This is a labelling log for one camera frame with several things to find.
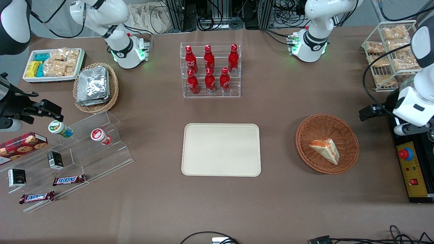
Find triangle sandwich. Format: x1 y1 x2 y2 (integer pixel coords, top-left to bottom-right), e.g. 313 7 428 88
309 138 340 166

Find brown wicker basket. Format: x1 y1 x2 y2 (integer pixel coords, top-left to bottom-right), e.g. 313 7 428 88
295 114 360 175

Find white rectangular snack tray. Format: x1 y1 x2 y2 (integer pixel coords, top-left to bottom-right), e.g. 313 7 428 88
22 48 85 84

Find light wicker basket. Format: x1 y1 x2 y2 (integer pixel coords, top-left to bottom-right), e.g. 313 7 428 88
73 62 119 114

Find beige plastic tray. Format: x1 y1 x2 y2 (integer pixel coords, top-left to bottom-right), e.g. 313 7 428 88
181 123 262 177

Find green lid yogurt cup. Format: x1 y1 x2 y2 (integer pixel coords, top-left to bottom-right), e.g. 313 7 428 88
48 120 74 138

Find rice cracker bag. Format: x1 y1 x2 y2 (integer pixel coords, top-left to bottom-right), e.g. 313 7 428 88
50 48 80 67
382 25 410 41
43 60 67 77
393 56 421 72
368 55 391 68
366 41 386 55
374 74 398 87
387 40 413 55

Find yellow snack packet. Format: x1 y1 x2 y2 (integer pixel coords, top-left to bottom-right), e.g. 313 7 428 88
26 61 42 78

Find red cookie box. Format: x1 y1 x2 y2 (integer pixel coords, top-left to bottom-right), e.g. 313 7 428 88
0 132 48 166

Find silver foil pack stack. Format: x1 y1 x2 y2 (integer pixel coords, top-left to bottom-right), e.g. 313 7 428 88
76 66 111 106

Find small black carton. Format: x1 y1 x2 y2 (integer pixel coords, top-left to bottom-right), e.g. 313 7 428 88
47 151 64 170
7 168 27 188

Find red emergency stop button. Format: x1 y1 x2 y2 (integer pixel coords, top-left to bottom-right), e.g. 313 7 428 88
398 147 414 162

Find red lid yogurt cup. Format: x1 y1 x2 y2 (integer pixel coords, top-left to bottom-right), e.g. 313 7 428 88
90 128 113 146

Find clear acrylic step display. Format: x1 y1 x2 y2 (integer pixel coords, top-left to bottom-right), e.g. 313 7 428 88
0 110 134 213

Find yellow control panel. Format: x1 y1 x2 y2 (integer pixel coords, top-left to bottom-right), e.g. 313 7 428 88
396 141 430 198

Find snickers chocolate bar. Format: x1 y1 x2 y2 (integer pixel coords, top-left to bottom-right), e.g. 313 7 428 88
19 190 56 205
52 174 86 187

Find black control box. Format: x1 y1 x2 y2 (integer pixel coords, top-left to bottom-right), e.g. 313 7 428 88
386 89 434 204

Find beige cloth bag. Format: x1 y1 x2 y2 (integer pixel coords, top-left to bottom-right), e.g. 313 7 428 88
128 3 172 35

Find red cola bottle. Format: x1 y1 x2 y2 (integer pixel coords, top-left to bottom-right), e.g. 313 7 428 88
187 69 200 95
205 68 216 94
185 45 198 74
220 67 231 94
228 44 239 74
204 44 215 73

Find clear acrylic bottle rack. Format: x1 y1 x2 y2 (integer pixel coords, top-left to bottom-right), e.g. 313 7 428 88
180 42 242 99

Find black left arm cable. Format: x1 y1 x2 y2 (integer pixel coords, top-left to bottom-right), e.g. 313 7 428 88
362 43 421 114

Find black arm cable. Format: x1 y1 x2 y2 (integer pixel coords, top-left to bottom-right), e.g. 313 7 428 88
362 43 421 114
30 0 86 39

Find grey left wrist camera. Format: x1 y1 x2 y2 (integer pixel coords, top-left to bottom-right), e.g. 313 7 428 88
394 123 434 137

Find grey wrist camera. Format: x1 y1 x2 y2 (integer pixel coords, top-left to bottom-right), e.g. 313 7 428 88
394 123 434 137
0 117 23 133

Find white wire rack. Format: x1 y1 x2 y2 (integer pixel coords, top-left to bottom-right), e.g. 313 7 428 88
361 20 423 92

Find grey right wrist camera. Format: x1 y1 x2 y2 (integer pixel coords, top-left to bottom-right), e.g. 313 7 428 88
0 117 23 133

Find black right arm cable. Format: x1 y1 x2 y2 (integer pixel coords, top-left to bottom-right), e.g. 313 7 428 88
30 0 86 39

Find black cable bundle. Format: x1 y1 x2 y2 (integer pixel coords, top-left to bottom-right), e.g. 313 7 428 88
309 225 434 244

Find black cable loop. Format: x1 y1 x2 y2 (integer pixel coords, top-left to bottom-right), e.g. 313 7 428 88
179 231 242 244

